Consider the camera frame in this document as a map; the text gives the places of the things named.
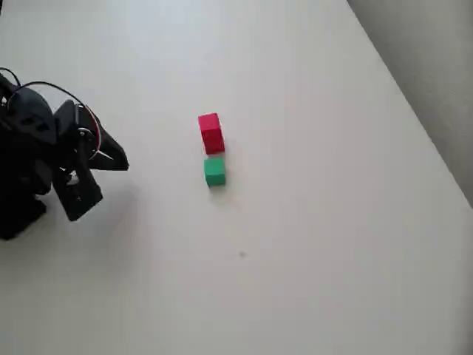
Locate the red block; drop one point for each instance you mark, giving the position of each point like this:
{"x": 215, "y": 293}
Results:
{"x": 214, "y": 146}
{"x": 209, "y": 125}

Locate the green block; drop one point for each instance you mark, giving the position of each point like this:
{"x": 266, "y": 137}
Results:
{"x": 214, "y": 172}

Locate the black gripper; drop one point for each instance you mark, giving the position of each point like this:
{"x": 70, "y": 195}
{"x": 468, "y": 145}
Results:
{"x": 78, "y": 192}

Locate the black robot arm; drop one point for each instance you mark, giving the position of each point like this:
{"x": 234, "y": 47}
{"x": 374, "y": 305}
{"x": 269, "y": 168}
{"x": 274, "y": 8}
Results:
{"x": 29, "y": 118}

